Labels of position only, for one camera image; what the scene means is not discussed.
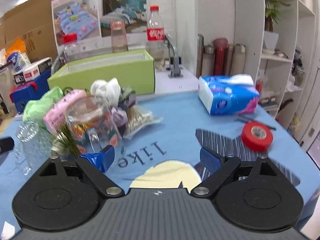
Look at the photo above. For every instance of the clear jar with pink lid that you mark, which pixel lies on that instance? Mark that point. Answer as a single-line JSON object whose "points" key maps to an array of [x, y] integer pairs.
{"points": [[119, 40]]}

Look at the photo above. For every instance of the silver thermos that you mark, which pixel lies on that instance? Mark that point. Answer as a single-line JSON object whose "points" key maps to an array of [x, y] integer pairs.
{"points": [[208, 62]]}

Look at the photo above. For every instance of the white shelf unit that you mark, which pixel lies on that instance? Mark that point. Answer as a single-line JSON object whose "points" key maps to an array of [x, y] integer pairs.
{"points": [[250, 30]]}

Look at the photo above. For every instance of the clear plastic container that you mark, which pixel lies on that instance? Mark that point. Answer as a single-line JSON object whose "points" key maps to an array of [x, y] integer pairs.
{"points": [[6, 85]]}

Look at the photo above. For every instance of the pink tissue packet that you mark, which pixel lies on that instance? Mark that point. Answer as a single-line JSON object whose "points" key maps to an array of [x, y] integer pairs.
{"points": [[60, 110]]}

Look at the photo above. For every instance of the white box with red labels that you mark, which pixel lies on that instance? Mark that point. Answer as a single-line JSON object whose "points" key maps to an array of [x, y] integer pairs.
{"points": [[37, 67]]}

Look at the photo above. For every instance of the clear bottle with red label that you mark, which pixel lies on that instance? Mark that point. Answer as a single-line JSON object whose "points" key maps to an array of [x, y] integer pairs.
{"points": [[155, 35]]}

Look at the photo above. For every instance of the potted green plant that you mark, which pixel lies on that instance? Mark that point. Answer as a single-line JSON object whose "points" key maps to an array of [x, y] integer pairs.
{"points": [[271, 40]]}

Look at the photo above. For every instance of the blue and white bag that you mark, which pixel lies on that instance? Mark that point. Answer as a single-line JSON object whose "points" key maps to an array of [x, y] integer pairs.
{"points": [[15, 60]]}

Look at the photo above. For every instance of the grey purple cloth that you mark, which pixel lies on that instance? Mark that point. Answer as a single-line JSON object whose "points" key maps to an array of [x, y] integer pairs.
{"points": [[127, 100]]}

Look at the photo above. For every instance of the beige thermos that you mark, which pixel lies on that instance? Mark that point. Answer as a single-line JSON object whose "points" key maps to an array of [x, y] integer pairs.
{"points": [[240, 60], [230, 60]]}

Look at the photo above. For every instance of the bag of cotton swabs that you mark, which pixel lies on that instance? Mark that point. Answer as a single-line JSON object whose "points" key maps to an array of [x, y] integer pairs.
{"points": [[138, 120]]}

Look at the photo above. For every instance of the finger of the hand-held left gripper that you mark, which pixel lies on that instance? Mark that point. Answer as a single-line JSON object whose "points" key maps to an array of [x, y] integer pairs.
{"points": [[6, 145]]}

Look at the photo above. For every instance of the green cardboard box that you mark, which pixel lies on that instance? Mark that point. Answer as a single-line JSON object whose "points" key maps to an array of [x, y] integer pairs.
{"points": [[112, 72]]}

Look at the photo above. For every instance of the light green towel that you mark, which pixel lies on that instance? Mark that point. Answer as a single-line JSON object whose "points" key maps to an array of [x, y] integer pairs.
{"points": [[35, 110]]}

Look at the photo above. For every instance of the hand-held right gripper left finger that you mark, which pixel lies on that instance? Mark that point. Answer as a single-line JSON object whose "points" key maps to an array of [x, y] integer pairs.
{"points": [[93, 160]]}

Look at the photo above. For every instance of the blue printed blanket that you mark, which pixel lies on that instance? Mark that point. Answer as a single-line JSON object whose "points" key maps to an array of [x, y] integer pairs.
{"points": [[180, 120]]}

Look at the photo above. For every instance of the red tape roll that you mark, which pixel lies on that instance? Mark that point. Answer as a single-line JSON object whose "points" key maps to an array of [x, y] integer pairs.
{"points": [[252, 142]]}

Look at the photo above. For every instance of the black tweezers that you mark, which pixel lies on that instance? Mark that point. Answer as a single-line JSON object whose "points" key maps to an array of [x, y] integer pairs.
{"points": [[246, 118]]}

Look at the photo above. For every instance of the blue tissue pack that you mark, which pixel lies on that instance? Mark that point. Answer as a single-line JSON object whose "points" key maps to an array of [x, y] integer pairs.
{"points": [[225, 97]]}

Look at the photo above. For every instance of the artificial grass tuft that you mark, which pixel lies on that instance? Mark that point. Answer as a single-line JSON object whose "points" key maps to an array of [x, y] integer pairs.
{"points": [[66, 140]]}

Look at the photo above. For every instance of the cut crystal glass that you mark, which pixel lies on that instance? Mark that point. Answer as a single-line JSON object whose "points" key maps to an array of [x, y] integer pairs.
{"points": [[27, 145]]}

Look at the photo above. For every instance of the red thermos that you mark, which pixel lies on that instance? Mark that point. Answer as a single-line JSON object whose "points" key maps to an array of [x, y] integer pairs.
{"points": [[220, 60]]}

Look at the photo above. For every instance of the blue plastic tool case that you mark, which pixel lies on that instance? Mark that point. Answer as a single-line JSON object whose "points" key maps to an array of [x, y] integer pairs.
{"points": [[25, 97]]}

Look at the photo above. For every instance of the wall poster of bedding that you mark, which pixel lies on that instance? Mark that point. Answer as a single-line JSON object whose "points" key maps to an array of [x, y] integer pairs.
{"points": [[75, 12]]}

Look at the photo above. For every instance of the brown cardboard box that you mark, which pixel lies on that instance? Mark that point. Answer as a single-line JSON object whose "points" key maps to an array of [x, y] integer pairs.
{"points": [[32, 22]]}

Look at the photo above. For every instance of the clear glass jar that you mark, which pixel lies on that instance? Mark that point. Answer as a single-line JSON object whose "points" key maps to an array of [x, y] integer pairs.
{"points": [[85, 110]]}

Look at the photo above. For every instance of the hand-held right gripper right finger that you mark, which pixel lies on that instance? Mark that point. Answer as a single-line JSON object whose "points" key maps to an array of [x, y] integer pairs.
{"points": [[208, 162]]}

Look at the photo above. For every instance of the clear jar with red lid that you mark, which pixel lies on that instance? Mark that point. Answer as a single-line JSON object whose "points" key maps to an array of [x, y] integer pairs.
{"points": [[71, 47]]}

